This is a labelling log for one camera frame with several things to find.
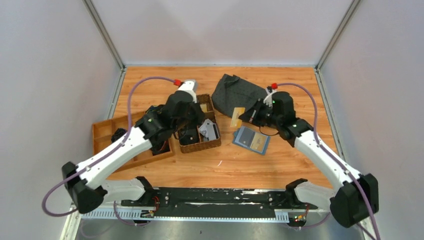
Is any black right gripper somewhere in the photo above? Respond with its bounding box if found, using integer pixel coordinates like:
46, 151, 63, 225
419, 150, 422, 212
238, 98, 282, 128

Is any teal leather card holder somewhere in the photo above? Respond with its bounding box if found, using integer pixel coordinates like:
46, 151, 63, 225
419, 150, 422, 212
232, 126, 271, 155

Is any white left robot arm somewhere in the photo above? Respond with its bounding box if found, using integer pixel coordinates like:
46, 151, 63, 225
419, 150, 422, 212
61, 79, 205, 214

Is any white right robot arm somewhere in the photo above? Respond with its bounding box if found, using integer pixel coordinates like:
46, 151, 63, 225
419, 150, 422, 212
238, 91, 380, 228

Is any grey card in holder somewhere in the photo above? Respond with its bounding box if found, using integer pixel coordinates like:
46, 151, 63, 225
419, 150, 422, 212
236, 126, 256, 148

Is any woven wicker basket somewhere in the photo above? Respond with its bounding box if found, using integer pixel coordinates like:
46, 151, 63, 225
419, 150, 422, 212
178, 94, 222, 154

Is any dark grey dotted cloth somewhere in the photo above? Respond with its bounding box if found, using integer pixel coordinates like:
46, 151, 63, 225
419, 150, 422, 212
211, 74, 267, 117

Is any black rolled belt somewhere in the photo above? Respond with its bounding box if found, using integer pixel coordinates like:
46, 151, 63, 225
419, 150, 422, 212
150, 140, 170, 156

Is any black rolled tie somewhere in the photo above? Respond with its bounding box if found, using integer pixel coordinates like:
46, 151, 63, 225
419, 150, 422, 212
110, 128, 128, 144

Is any wooden compartment tray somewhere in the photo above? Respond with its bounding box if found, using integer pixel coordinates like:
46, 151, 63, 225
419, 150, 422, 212
91, 110, 176, 178

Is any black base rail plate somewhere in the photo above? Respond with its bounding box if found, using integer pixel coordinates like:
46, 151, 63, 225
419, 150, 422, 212
120, 187, 316, 219

